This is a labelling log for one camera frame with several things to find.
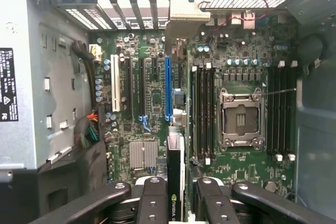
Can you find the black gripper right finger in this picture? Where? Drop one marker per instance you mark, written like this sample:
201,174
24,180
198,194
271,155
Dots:
212,205

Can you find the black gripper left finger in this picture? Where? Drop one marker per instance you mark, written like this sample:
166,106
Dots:
153,203

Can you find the silver chipset heatsink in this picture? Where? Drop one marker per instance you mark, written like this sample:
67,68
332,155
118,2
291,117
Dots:
143,155

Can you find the round coin battery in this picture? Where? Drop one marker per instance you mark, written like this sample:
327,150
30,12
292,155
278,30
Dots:
271,186

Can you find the black plastic shroud box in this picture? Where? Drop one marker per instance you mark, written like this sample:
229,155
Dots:
65,182

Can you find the metal CPU socket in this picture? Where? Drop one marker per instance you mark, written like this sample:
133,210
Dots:
241,119

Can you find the black RAM slot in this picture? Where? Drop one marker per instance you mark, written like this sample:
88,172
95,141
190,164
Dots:
212,113
291,111
200,113
271,111
284,111
206,113
277,111

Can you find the green motherboard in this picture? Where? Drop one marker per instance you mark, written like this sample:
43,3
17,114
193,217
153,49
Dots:
157,95

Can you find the long black expansion slot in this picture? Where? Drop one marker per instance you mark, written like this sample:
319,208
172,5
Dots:
142,87
128,87

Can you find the blue expansion slot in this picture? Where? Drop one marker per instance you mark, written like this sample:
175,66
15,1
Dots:
168,87

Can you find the white expansion slot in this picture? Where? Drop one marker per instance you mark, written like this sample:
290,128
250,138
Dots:
115,82

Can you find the black open PC case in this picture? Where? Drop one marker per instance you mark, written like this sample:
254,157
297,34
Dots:
315,129

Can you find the thin metal locking lever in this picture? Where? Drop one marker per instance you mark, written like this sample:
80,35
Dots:
281,91

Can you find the short black expansion slot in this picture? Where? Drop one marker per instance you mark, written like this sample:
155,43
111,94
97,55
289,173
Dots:
154,65

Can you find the metal slot cover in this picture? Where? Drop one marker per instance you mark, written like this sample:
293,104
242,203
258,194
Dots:
118,16
154,16
137,16

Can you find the grey power supply unit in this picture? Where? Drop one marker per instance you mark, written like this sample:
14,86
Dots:
15,24

